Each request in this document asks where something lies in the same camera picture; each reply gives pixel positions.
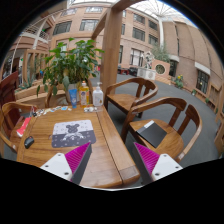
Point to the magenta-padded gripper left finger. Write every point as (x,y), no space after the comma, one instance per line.
(70,166)

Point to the potted green plant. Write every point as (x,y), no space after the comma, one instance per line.
(65,67)

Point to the wooden armchair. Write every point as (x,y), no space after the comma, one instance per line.
(172,144)
(11,118)
(146,89)

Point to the blue tube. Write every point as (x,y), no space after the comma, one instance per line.
(73,97)

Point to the black notebook on chair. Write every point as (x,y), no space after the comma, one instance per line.
(152,133)

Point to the wooden armchair left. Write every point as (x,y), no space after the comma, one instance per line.
(11,118)

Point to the wooden pillar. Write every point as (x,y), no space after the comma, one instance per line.
(111,23)

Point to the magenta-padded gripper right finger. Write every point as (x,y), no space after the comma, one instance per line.
(153,166)

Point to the yellow liquid bottle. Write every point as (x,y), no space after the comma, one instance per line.
(84,94)

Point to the wooden armchair near right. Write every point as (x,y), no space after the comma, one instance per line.
(172,144)

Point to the black computer mouse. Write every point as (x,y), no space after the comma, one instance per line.
(28,142)

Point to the grey bear-print mouse pad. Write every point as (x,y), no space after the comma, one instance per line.
(73,133)

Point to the wooden armchair far right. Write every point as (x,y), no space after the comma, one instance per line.
(146,89)

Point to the scattered cards on table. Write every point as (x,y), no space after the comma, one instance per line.
(47,110)

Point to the white pump sanitizer bottle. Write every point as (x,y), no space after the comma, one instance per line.
(98,96)

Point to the small white wrapped items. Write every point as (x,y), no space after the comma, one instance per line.
(90,109)

